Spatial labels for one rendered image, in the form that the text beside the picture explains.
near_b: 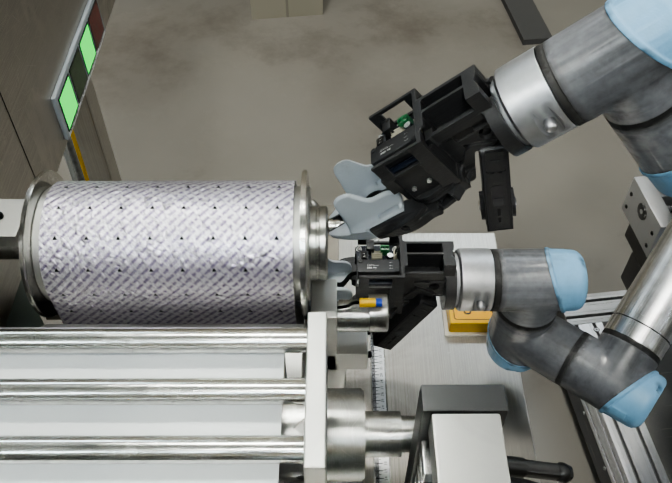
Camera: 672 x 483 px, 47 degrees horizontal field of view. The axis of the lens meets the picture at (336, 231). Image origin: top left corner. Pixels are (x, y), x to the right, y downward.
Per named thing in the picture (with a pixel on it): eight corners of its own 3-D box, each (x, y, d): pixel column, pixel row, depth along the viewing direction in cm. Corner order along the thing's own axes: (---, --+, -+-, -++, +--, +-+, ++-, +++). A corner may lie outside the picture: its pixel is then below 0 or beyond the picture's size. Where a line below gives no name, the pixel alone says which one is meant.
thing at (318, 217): (327, 295, 76) (327, 233, 72) (307, 295, 76) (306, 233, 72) (328, 251, 83) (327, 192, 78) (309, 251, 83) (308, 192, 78)
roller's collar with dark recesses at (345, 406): (363, 496, 55) (366, 456, 50) (279, 496, 55) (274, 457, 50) (361, 414, 59) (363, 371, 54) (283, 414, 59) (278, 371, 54)
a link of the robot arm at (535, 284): (578, 329, 93) (596, 286, 86) (487, 329, 93) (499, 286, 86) (565, 277, 98) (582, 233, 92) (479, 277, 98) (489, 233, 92)
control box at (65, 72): (69, 140, 102) (55, 98, 97) (64, 140, 102) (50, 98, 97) (106, 31, 119) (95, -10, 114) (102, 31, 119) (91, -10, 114)
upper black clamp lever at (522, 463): (568, 488, 50) (578, 479, 49) (498, 479, 49) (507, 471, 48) (564, 468, 51) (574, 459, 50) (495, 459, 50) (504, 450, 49)
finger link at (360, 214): (298, 208, 73) (375, 158, 69) (338, 239, 77) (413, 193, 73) (299, 231, 71) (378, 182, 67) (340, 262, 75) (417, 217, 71)
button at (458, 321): (496, 332, 112) (499, 323, 110) (448, 332, 112) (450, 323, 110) (490, 294, 117) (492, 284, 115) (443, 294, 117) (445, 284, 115)
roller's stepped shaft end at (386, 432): (447, 465, 55) (453, 444, 52) (363, 465, 55) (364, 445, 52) (443, 423, 57) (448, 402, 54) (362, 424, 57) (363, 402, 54)
